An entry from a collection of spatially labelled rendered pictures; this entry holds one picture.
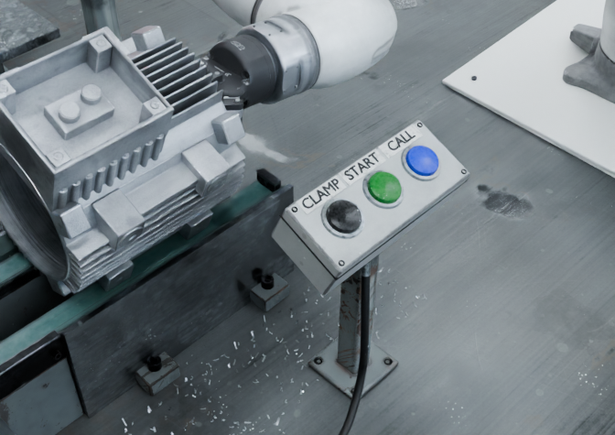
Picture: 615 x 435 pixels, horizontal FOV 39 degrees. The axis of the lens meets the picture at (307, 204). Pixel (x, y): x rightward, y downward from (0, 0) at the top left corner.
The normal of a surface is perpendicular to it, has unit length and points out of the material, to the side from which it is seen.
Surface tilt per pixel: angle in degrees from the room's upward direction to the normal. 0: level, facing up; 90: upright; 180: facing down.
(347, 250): 23
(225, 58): 82
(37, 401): 90
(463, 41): 0
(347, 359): 90
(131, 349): 90
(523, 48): 4
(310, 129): 0
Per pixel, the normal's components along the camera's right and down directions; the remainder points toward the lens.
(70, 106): 0.28, -0.49
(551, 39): -0.06, -0.70
